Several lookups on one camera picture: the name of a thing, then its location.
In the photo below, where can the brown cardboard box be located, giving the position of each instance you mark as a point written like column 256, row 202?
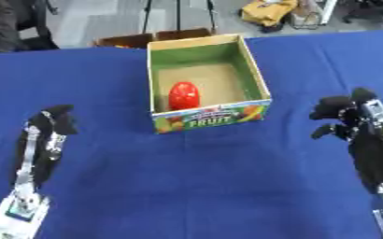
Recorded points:
column 146, row 38

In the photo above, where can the person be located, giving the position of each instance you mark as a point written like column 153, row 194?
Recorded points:
column 7, row 25

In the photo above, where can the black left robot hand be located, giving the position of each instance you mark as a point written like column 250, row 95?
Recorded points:
column 43, row 149

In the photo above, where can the yellow bag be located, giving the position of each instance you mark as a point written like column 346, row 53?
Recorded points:
column 267, row 11

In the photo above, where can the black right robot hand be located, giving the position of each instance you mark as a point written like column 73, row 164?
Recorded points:
column 372, row 149

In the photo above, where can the black tripod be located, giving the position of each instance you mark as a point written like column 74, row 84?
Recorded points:
column 178, row 14

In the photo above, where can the cardboard box with green inside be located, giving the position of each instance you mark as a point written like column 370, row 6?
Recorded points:
column 208, row 84

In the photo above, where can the black chair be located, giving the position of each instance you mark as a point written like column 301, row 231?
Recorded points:
column 374, row 11

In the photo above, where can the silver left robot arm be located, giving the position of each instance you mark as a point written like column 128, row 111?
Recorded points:
column 16, row 214

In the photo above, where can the red toy fruit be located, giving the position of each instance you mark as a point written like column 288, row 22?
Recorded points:
column 184, row 95

